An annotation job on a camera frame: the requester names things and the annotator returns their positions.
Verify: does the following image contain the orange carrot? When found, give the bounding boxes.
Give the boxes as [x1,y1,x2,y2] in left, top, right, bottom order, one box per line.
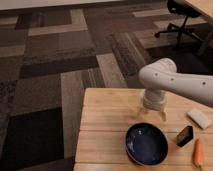
[193,138,204,171]

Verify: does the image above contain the wooden desk corner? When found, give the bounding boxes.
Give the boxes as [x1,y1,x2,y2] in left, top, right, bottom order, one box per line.
[184,0,213,20]

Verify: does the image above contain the black brown box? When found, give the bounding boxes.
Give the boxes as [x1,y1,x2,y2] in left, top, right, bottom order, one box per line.
[176,126,193,147]

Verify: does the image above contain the white eraser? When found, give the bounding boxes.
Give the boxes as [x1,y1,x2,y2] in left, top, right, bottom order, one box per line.
[186,108,212,130]

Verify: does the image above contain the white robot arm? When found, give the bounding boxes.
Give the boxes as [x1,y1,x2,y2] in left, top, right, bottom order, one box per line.
[138,58,213,114]

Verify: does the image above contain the black office chair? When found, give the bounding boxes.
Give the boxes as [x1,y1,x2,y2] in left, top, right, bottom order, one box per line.
[153,0,206,46]

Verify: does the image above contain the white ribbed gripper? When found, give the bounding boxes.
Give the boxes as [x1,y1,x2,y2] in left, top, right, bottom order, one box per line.
[137,89,166,121]

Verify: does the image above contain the dark blue bowl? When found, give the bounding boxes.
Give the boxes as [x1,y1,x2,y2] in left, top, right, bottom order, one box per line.
[125,122,168,166]

